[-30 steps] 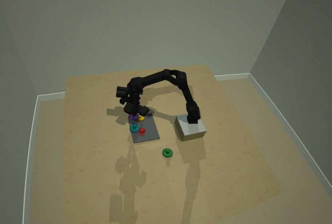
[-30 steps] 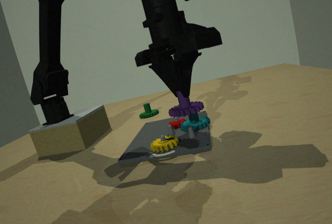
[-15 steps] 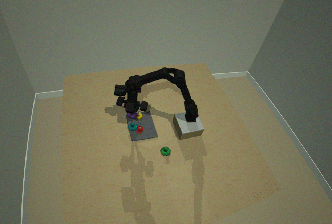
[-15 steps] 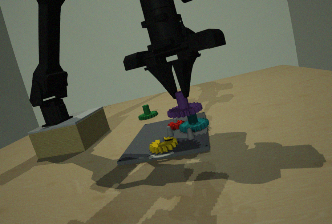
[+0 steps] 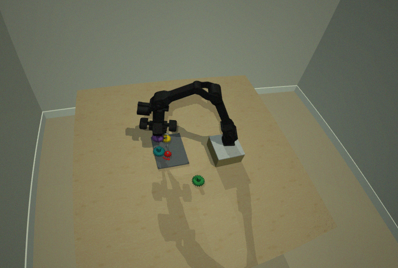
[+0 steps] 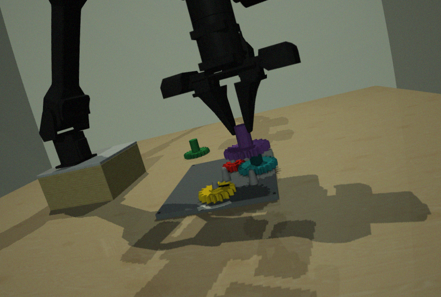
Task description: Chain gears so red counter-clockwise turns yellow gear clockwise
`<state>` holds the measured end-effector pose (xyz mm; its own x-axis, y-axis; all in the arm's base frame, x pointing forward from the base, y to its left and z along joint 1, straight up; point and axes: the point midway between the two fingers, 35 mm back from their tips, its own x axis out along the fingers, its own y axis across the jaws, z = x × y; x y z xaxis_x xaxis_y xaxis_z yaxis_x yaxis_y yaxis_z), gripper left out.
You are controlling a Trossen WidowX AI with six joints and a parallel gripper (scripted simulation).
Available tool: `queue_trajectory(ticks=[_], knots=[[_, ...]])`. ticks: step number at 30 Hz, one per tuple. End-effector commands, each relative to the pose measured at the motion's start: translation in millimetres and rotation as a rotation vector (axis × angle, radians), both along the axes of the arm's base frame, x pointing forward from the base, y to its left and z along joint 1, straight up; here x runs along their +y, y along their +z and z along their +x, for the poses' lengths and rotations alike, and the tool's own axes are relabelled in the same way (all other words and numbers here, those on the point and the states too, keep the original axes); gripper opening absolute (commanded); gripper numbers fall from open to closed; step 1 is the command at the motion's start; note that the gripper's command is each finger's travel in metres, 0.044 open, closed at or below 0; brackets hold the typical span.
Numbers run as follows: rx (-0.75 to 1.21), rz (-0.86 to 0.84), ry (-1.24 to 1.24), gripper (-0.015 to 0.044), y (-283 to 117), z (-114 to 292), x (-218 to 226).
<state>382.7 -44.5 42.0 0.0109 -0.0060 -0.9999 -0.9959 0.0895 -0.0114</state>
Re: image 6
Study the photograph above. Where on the green gear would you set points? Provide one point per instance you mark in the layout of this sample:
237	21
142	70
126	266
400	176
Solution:
195	151

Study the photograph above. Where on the red gear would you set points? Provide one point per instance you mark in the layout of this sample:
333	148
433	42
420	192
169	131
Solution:
233	166

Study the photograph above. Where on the yellow gear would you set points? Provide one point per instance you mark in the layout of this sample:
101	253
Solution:
224	190

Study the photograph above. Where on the white curved arrow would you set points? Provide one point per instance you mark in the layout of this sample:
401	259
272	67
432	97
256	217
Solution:
211	207

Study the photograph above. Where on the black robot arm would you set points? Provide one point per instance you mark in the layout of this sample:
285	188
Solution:
65	105

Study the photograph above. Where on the purple gear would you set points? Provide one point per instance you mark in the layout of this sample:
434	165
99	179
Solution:
245	147

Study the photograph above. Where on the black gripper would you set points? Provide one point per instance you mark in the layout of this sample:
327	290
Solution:
220	46

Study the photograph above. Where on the teal gear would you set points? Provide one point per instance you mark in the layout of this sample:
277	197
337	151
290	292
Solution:
259	164

